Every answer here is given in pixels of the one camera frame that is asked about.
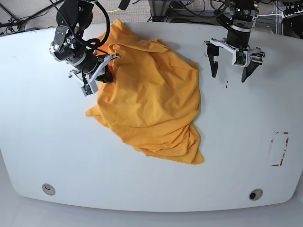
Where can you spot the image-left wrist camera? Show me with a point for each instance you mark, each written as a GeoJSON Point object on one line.
{"type": "Point", "coordinates": [89, 88]}

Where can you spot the orange T-shirt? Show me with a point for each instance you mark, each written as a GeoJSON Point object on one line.
{"type": "Point", "coordinates": [153, 99]}

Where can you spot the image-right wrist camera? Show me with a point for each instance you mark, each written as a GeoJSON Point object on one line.
{"type": "Point", "coordinates": [239, 58]}

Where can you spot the black arm cable image-left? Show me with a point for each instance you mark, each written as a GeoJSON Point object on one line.
{"type": "Point", "coordinates": [104, 28]}

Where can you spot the right table cable grommet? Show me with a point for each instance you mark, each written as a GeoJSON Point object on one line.
{"type": "Point", "coordinates": [255, 194]}

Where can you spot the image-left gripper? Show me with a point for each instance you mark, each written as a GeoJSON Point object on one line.
{"type": "Point", "coordinates": [93, 68]}

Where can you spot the white power strip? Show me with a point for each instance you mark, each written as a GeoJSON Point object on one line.
{"type": "Point", "coordinates": [292, 12]}

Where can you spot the left table cable grommet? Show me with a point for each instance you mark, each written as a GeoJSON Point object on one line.
{"type": "Point", "coordinates": [48, 189]}

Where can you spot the table cable grommet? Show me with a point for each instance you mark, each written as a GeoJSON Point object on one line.
{"type": "Point", "coordinates": [48, 189]}
{"type": "Point", "coordinates": [255, 194]}

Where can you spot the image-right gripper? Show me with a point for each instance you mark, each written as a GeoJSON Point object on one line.
{"type": "Point", "coordinates": [253, 55]}

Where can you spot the red tape rectangle marking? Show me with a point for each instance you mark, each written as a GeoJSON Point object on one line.
{"type": "Point", "coordinates": [277, 149]}

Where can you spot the aluminium frame stand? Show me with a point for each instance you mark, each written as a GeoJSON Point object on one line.
{"type": "Point", "coordinates": [163, 10]}

